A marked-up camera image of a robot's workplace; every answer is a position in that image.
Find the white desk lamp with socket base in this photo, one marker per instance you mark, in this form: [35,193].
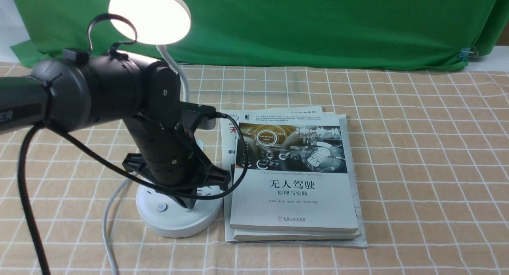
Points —
[159,23]

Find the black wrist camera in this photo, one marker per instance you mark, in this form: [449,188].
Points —
[196,116]

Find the bottom book with red title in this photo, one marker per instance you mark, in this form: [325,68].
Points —
[228,152]

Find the checkered beige tablecloth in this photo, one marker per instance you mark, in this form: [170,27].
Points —
[431,159]

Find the green backdrop cloth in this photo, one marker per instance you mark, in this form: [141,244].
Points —
[374,34]

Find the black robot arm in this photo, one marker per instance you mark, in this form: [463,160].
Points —
[80,91]

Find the top book with car cover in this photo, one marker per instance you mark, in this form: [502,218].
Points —
[297,180]

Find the blue binder clip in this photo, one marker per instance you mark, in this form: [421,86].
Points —
[468,53]

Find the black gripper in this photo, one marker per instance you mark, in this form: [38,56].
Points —
[175,168]

